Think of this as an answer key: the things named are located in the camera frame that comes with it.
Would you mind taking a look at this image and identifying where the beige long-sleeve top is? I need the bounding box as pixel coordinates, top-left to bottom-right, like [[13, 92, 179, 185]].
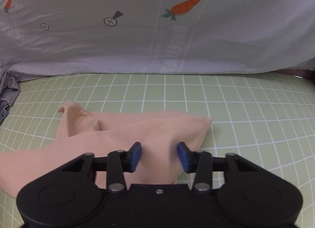
[[1, 101, 212, 197]]

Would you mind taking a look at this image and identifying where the grey sweatshirt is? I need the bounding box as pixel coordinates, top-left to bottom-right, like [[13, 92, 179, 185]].
[[1, 70, 20, 110]]

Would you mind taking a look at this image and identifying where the green grid cutting mat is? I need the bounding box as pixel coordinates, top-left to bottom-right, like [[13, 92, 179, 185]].
[[1, 73, 314, 227]]

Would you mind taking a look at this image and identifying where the blue denim garment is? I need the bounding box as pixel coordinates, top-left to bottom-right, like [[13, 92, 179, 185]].
[[0, 100, 11, 124]]

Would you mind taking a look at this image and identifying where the grey carrot-print sheet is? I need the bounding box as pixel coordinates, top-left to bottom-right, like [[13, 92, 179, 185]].
[[1, 0, 314, 80]]

